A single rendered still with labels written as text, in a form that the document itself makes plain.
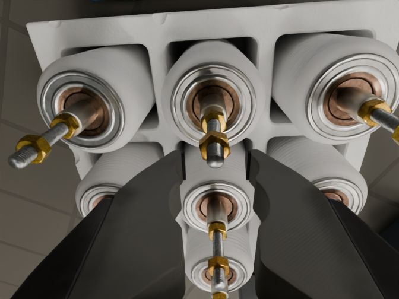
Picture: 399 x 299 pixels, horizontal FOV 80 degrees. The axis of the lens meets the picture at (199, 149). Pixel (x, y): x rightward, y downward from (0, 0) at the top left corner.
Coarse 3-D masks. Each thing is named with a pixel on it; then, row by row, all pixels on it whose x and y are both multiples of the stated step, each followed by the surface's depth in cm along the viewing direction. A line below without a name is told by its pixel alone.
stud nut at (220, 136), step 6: (210, 132) 14; (216, 132) 14; (204, 138) 14; (210, 138) 14; (216, 138) 14; (222, 138) 14; (204, 144) 14; (222, 144) 14; (228, 144) 14; (204, 150) 14; (228, 150) 14; (204, 156) 14
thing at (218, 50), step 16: (192, 48) 23; (208, 48) 20; (224, 48) 20; (176, 64) 20; (192, 64) 20; (240, 64) 20; (176, 80) 20; (256, 80) 20; (256, 96) 21; (256, 112) 22; (176, 128) 23; (192, 144) 24
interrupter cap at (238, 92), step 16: (208, 64) 19; (224, 64) 19; (192, 80) 20; (208, 80) 20; (224, 80) 20; (240, 80) 20; (176, 96) 21; (192, 96) 21; (224, 96) 21; (240, 96) 20; (176, 112) 21; (192, 112) 22; (240, 112) 21; (192, 128) 22; (240, 128) 22
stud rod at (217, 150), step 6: (210, 120) 17; (216, 120) 17; (210, 126) 16; (216, 126) 16; (210, 144) 14; (216, 144) 14; (210, 150) 13; (216, 150) 13; (222, 150) 13; (210, 156) 13; (216, 156) 13; (222, 156) 13; (210, 162) 13; (216, 162) 13; (222, 162) 13
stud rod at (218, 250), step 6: (216, 234) 23; (222, 234) 23; (216, 240) 22; (222, 240) 23; (216, 246) 22; (222, 246) 22; (216, 252) 21; (222, 252) 21; (216, 270) 20; (222, 270) 20; (216, 276) 19; (222, 276) 19; (216, 282) 19; (222, 282) 19; (216, 288) 19; (222, 288) 19
